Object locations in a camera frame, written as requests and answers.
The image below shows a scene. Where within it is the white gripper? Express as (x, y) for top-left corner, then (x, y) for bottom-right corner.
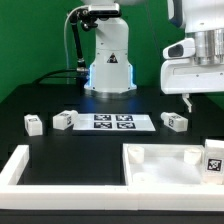
(160, 38), (224, 113)

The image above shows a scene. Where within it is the white square table top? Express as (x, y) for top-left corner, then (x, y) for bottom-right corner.
(121, 142), (224, 186)

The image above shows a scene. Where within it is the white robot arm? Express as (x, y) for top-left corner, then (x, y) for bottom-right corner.
(85, 0), (224, 99)

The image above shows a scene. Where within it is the white marker sheet with tags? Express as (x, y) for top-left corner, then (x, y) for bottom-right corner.
(73, 113), (155, 131)

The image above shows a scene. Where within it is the black cable bundle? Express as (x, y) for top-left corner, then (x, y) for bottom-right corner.
(31, 69), (90, 85)

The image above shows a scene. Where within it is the black camera on stand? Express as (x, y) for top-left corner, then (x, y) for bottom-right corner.
(64, 1), (121, 70)

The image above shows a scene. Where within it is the white U-shaped fence frame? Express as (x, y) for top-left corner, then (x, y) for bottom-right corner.
(0, 145), (224, 211)

